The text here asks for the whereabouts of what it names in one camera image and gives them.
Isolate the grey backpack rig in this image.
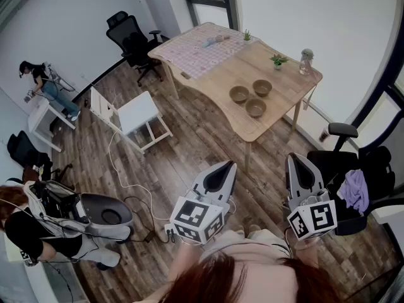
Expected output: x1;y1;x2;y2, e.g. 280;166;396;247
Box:
44;62;76;93
25;180;135;242

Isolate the purple cloth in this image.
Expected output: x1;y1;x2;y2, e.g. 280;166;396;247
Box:
340;169;370;216

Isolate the leafy green potted plant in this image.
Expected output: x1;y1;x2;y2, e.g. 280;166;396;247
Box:
270;54;290;71

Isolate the white wooden chair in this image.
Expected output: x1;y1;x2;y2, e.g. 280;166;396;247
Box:
89;86;174;155

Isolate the brown bag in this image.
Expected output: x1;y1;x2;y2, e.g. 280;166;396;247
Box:
22;165;42;182

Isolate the black office chair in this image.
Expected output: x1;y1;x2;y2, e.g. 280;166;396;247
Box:
6;130;73;191
306;109;404;236
105;10;171;88

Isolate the glass bottle with green cap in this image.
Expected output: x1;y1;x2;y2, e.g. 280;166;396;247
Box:
299;48;316;76

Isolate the black window frame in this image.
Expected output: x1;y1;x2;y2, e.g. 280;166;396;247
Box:
179;0;241;31
350;74;404;132

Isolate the brown bowl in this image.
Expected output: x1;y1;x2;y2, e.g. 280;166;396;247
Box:
252;79;273;97
245;97;268;119
229;85;250;104

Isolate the thin wrist band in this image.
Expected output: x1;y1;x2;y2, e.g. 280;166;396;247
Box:
293;238;321;251

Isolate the black cable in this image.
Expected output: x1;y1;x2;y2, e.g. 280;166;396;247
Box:
122;196;173;244

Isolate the white cable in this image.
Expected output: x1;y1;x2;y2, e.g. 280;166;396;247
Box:
107;86;173;222

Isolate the pink checkered tablecloth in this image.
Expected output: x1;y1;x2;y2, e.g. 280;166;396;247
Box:
153;22;261;81

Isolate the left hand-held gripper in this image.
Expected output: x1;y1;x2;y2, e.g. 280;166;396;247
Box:
169;160;237;246

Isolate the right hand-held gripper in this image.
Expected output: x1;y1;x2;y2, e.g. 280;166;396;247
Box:
285;152;338;242

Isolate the person's beige shirt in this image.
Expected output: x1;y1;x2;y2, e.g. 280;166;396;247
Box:
135;229;316;303

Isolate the small white table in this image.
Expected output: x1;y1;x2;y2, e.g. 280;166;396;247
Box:
27;98;76;153

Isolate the person's left forearm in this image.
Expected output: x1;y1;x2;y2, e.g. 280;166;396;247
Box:
167;240;206;296

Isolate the person's right forearm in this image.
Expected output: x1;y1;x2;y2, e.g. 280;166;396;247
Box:
292;237;320;268

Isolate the wooden table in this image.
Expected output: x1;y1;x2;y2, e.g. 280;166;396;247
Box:
147;21;323;173

